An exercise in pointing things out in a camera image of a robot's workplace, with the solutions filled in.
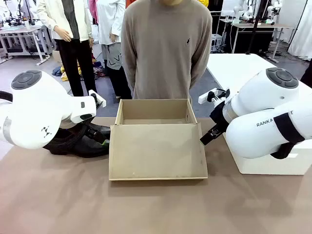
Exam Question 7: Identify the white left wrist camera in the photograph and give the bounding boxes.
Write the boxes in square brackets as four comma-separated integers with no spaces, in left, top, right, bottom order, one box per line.
[88,89,107,108]

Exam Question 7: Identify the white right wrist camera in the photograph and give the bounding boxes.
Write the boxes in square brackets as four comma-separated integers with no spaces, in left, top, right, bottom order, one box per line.
[198,88,231,105]

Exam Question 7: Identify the person in beige sweater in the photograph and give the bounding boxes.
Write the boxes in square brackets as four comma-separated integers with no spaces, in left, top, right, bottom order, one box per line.
[121,0,213,100]

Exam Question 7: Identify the bystander in black clothes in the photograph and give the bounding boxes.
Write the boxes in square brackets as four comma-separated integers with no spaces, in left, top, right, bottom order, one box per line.
[300,64,312,89]

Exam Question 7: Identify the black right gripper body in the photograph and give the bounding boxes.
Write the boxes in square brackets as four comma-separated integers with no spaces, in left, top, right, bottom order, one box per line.
[209,101,229,130]

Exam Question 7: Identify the pink hanging garment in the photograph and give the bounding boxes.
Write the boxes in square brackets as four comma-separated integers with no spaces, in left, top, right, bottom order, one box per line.
[89,0,98,25]

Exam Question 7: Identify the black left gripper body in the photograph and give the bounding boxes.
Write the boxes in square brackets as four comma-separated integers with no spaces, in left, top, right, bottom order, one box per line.
[72,119,96,134]

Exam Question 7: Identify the white hanging curtain cloth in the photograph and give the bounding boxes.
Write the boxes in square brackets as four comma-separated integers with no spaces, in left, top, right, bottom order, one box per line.
[288,0,312,60]

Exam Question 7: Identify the white plastic crate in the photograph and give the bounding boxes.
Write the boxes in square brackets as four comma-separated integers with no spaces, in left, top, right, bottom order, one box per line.
[211,34,224,53]

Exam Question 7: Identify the white frame grey top table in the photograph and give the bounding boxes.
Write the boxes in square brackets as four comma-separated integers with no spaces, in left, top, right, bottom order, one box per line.
[0,24,54,66]

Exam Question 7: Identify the black leather buckle shoe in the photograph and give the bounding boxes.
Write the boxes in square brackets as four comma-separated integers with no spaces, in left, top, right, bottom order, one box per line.
[58,123,112,140]
[45,135,110,158]

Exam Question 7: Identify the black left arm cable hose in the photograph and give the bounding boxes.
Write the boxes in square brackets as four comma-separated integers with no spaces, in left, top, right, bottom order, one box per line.
[0,90,13,104]

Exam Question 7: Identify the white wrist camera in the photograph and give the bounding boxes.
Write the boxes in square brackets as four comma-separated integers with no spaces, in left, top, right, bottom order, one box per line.
[88,89,107,108]
[198,88,231,105]

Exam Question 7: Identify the mannequin cream jacket black trousers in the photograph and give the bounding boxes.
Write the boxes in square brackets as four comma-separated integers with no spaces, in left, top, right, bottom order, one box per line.
[36,0,98,98]

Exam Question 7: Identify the black right arm cable sleeve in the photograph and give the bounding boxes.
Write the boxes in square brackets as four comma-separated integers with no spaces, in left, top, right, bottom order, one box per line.
[270,111,306,159]

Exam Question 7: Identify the mannequin white shirt grey shorts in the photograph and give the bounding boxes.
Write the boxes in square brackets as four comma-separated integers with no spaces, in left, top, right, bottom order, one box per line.
[96,0,134,99]

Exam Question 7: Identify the brown cardboard shoe box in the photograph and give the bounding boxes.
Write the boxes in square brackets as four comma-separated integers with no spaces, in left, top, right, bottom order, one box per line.
[108,98,209,181]

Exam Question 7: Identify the black tripod pole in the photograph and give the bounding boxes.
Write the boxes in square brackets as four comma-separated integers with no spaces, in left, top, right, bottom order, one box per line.
[245,0,267,56]

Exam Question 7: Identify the colourful clothes pile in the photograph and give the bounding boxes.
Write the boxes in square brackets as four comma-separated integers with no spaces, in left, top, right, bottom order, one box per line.
[52,56,108,82]

